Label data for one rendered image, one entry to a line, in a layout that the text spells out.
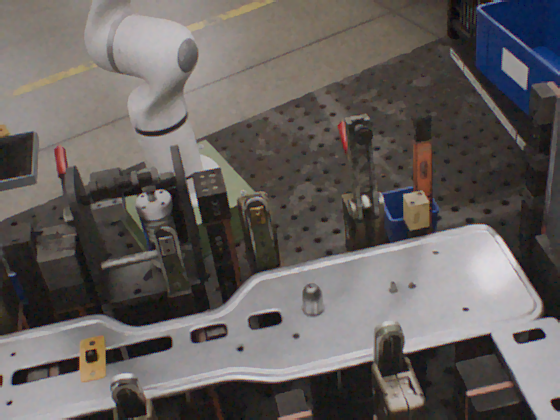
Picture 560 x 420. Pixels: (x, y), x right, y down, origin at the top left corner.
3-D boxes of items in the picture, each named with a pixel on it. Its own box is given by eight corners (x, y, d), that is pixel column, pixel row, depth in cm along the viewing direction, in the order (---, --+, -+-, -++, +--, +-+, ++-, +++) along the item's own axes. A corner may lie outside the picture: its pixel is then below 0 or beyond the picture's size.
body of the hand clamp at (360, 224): (362, 358, 159) (350, 216, 136) (352, 332, 164) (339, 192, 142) (392, 351, 159) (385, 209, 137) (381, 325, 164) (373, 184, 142)
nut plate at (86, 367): (106, 377, 123) (104, 372, 122) (80, 383, 123) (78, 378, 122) (104, 335, 129) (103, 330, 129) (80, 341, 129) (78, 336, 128)
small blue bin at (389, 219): (392, 253, 180) (390, 222, 174) (378, 224, 187) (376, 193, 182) (440, 242, 181) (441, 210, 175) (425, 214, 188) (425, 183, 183)
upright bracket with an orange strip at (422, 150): (418, 338, 161) (414, 120, 129) (416, 333, 162) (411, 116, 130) (433, 334, 161) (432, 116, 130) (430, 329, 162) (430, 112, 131)
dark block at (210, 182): (235, 367, 160) (195, 196, 134) (229, 341, 166) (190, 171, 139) (260, 361, 161) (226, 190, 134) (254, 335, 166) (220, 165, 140)
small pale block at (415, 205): (412, 357, 157) (408, 207, 134) (406, 343, 160) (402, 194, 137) (430, 352, 158) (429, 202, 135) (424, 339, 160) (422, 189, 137)
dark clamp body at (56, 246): (86, 424, 155) (22, 274, 130) (85, 370, 165) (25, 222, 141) (144, 411, 155) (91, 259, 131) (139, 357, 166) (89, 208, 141)
